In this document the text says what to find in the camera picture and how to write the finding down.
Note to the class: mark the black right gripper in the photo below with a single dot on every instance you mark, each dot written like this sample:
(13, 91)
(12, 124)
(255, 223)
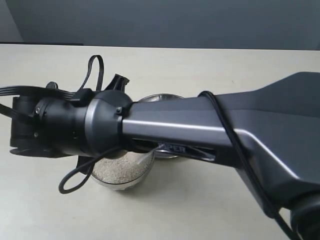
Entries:
(58, 127)

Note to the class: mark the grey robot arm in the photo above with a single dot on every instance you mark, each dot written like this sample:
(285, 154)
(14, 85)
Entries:
(271, 136)

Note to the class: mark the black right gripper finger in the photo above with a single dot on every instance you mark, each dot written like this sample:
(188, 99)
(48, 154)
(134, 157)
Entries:
(118, 83)

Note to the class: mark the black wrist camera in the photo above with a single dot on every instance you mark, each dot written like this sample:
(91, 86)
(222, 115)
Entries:
(85, 165)

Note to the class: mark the steel bowl of rice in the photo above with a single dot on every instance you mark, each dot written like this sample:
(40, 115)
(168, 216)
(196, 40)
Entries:
(122, 173)

